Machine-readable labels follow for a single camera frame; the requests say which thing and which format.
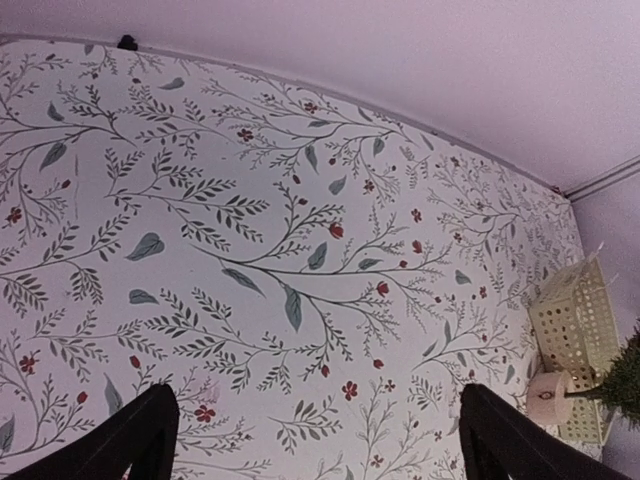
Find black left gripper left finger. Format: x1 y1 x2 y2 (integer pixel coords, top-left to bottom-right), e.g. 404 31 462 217
9 384 179 480

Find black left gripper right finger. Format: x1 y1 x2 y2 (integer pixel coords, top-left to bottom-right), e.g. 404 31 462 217
459 384 626 480

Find clear string light garland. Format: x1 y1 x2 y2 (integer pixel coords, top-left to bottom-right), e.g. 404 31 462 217
578 242 619 289

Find pale round tree base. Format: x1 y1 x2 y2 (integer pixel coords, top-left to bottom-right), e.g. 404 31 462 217
526 371 574 426

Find small green christmas tree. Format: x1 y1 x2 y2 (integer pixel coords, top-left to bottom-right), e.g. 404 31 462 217
564 320 640 430

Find cream perforated plastic basket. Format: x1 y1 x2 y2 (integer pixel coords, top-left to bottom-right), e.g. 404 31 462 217
528 262 620 445

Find floral patterned table mat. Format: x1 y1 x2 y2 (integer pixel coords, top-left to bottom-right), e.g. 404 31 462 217
1 40 583 479

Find black corner clip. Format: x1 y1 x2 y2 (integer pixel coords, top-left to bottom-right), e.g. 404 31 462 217
117 34 138 51

